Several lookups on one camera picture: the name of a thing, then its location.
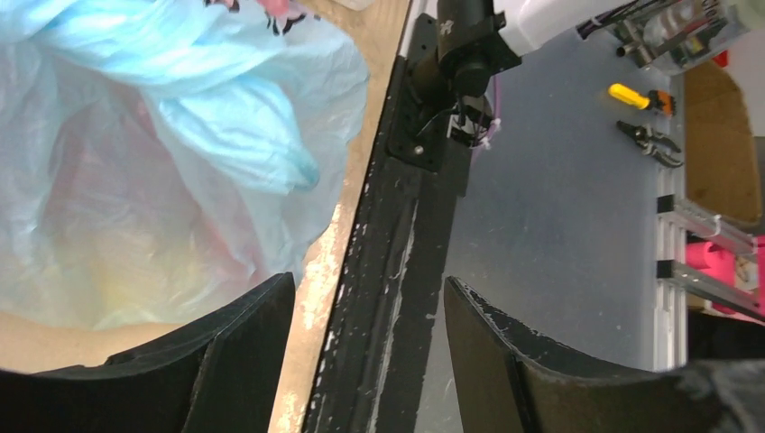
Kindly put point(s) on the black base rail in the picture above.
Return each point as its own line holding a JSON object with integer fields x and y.
{"x": 375, "y": 353}

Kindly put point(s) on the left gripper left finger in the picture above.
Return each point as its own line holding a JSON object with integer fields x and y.
{"x": 219, "y": 373}

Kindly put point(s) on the clear parts box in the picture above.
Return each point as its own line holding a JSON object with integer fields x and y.
{"x": 676, "y": 36}

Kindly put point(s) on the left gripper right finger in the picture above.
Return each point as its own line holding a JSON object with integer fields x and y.
{"x": 512, "y": 378}

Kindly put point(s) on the pink object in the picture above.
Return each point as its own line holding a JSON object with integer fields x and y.
{"x": 724, "y": 266}

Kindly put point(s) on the aluminium frame rail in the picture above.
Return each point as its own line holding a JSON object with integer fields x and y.
{"x": 679, "y": 287}

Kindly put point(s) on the brown cardboard piece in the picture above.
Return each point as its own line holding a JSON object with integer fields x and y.
{"x": 722, "y": 168}

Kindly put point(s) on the light blue printed plastic bag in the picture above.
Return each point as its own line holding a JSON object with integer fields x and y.
{"x": 159, "y": 159}

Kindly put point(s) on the yellow handled screwdriver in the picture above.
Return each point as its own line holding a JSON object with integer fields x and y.
{"x": 654, "y": 100}

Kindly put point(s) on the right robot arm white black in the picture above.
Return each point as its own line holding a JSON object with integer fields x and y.
{"x": 480, "y": 39}

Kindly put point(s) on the black pliers on floor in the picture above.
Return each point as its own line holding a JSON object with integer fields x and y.
{"x": 653, "y": 143}

